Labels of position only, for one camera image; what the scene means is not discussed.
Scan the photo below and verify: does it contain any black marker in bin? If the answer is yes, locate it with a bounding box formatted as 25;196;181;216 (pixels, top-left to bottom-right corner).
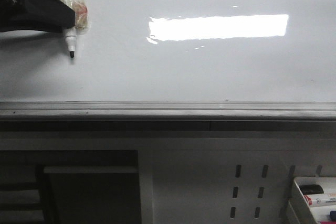
299;184;324;195

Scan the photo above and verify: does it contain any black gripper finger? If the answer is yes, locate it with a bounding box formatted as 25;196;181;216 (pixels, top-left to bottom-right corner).
1;0;65;33

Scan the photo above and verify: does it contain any white whiteboard marker with tape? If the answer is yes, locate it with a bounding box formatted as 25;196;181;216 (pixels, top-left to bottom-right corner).
60;0;89;59

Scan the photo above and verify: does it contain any white marker storage bin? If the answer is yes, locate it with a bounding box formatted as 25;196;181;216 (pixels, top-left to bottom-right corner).
287;177;335;223

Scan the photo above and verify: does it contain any red white marker in bin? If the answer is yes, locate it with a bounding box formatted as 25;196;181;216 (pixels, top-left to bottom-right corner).
303;193;336;207

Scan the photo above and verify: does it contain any white glossy whiteboard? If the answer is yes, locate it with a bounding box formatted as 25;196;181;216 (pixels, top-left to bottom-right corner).
1;0;335;103

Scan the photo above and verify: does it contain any dark cabinet with white shelf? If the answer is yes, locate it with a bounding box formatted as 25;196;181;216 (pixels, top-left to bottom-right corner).
1;150;142;223

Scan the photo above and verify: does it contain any white perforated metal panel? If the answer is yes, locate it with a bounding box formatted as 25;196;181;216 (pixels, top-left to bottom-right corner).
138;137;335;223

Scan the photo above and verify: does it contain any grey aluminium whiteboard tray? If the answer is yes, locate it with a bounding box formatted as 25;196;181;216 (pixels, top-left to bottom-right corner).
1;101;335;131

